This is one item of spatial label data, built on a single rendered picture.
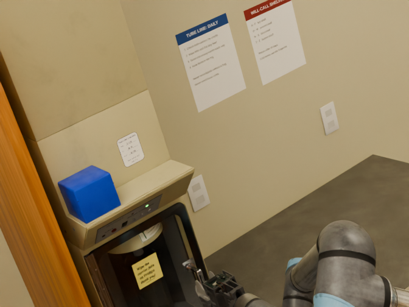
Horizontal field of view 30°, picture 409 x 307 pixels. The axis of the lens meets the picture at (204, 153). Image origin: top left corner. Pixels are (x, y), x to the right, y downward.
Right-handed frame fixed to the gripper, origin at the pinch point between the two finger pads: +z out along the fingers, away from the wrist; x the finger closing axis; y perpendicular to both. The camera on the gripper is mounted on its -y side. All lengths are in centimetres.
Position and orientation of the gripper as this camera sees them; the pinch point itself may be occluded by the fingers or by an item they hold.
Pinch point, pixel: (202, 287)
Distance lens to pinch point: 209.9
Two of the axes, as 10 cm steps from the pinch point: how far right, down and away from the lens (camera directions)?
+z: -5.5, -1.7, 8.1
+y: -3.0, -8.7, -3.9
